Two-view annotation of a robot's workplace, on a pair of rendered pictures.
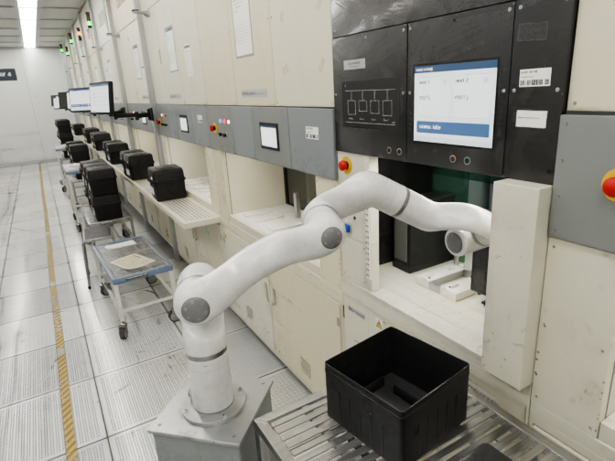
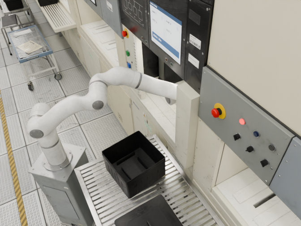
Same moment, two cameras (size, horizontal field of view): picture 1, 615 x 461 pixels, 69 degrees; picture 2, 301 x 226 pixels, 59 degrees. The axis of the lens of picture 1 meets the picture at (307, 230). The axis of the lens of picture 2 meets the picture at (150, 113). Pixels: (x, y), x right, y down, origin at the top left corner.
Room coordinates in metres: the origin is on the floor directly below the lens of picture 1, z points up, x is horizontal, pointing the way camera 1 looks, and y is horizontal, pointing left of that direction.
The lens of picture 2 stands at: (0.07, -0.39, 2.18)
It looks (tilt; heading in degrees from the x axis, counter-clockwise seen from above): 44 degrees down; 3
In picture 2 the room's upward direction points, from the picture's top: 3 degrees counter-clockwise
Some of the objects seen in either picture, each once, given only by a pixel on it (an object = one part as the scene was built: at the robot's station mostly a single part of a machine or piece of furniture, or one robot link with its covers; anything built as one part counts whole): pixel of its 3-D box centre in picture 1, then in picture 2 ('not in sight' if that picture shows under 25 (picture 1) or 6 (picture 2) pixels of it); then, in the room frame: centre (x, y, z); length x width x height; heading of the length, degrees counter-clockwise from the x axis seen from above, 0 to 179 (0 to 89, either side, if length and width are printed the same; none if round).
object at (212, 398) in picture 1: (210, 377); (53, 150); (1.13, 0.31, 0.85); 0.19 x 0.19 x 0.18
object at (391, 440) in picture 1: (395, 390); (134, 162); (1.03, -0.21, 0.85); 0.28 x 0.28 x 0.17; 38
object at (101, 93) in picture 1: (122, 102); not in sight; (4.16, 1.56, 1.59); 0.50 x 0.41 x 0.36; 119
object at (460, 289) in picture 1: (453, 279); not in sight; (1.61, -0.56, 0.89); 0.22 x 0.21 x 0.04; 119
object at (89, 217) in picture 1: (109, 230); (18, 13); (4.82, 2.21, 0.24); 0.94 x 0.53 x 0.48; 29
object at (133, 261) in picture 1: (132, 261); (29, 46); (3.18, 1.33, 0.47); 0.31 x 0.23 x 0.02; 51
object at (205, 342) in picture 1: (201, 306); (44, 123); (1.16, 0.32, 1.07); 0.19 x 0.12 x 0.24; 9
